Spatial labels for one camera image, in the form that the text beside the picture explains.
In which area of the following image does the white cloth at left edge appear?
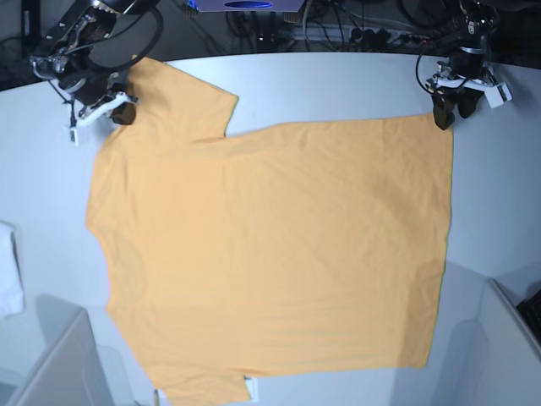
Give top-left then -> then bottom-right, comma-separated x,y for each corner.
0,222 -> 25,319

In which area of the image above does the white table slot plate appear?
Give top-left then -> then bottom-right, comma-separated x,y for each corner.
244,376 -> 260,403

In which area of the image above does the black keyboard at right edge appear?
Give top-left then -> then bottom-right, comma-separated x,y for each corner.
516,291 -> 541,339

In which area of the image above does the grey bin left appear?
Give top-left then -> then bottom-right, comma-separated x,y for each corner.
1,308 -> 114,405

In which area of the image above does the blue grey box at top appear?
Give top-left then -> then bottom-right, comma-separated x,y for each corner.
187,0 -> 305,13

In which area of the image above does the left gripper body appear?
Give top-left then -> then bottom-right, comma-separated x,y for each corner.
424,50 -> 497,100

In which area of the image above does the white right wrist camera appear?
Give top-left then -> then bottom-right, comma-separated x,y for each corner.
65,126 -> 90,147

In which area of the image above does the orange yellow T-shirt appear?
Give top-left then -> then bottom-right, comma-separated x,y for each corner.
85,58 -> 453,405

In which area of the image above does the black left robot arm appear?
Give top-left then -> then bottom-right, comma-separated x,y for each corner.
415,1 -> 540,130

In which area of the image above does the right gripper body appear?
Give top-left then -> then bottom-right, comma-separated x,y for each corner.
58,70 -> 139,127

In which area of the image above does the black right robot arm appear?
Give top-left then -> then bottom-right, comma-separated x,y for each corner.
30,1 -> 164,131

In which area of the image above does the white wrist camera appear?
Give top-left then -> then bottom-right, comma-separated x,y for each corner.
484,83 -> 512,108
65,126 -> 90,147

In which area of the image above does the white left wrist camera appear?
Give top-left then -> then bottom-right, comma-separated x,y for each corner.
484,83 -> 512,108

